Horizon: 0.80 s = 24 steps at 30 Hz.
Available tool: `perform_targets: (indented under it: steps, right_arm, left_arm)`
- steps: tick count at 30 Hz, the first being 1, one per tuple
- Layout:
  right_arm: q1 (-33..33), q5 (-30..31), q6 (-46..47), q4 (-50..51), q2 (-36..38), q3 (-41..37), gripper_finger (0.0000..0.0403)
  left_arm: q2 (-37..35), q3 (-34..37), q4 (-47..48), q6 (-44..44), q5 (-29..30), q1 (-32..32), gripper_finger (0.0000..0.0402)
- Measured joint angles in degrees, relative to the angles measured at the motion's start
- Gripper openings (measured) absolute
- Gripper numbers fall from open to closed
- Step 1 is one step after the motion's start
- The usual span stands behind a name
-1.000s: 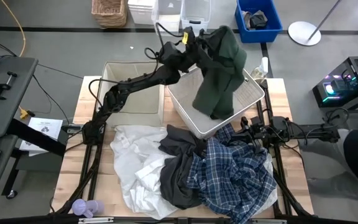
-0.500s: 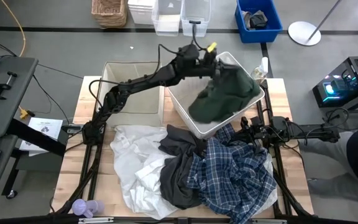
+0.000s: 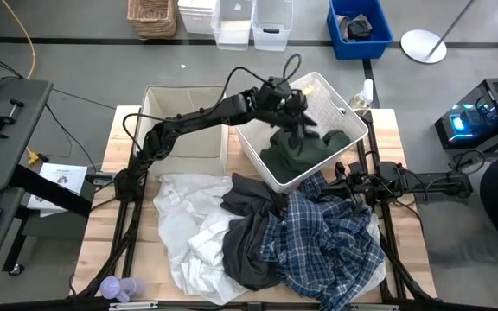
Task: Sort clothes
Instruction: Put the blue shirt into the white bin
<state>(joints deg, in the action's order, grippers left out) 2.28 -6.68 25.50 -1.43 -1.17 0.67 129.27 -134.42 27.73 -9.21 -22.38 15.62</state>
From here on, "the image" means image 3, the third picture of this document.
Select dark grey garment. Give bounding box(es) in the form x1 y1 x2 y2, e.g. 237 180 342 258
220 172 291 292

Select white printed paper sheet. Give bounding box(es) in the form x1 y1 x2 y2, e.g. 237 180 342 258
26 162 89 213

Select yellow cable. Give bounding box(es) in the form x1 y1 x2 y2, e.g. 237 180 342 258
0 0 38 81

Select large white shirt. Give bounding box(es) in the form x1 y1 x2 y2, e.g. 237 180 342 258
152 172 259 306

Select white perforated plastic basket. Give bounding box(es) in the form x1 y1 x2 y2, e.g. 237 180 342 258
234 71 370 194

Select white plastic storage bin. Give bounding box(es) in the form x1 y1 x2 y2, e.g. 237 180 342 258
176 0 218 35

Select yellow plug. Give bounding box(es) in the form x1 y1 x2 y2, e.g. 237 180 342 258
25 148 43 167

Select silver metal bracket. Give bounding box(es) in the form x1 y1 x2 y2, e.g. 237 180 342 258
349 303 400 311
109 301 160 311

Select blue plastic bin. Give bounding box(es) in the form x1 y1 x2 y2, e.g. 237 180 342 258
325 0 394 61

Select dark green garment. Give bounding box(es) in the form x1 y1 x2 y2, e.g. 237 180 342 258
259 127 353 185

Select black computer cables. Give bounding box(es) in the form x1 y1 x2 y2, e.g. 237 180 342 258
450 149 487 175

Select wicker basket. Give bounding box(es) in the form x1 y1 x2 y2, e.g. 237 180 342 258
126 0 178 40

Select clear spray bottle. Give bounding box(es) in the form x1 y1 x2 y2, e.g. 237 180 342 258
348 78 375 115

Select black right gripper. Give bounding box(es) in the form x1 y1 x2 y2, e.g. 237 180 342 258
318 161 366 205

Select blue plaid shirt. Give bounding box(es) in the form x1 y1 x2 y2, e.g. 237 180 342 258
259 170 386 311

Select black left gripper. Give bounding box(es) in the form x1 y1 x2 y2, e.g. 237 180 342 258
255 76 319 150

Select grey side desk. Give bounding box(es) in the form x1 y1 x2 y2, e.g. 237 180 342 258
0 77 95 299

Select lilac plastic spray bottle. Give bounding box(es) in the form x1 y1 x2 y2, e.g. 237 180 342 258
99 275 146 304

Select white round-base floor stand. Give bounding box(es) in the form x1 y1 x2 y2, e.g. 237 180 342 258
399 0 477 65

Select black table frame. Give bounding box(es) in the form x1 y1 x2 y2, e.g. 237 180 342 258
71 107 439 311

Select clear plastic storage bin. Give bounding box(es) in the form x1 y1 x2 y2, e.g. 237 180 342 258
210 0 255 52
251 0 295 53

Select beige fabric storage bin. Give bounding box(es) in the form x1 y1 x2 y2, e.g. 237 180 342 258
132 84 232 178

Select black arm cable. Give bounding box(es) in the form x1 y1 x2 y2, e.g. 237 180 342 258
220 53 303 105
122 112 182 153

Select black cloth in bin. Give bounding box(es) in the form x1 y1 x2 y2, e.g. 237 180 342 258
346 14 374 42

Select beige cloth in bin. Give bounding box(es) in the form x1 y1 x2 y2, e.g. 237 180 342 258
336 15 354 42

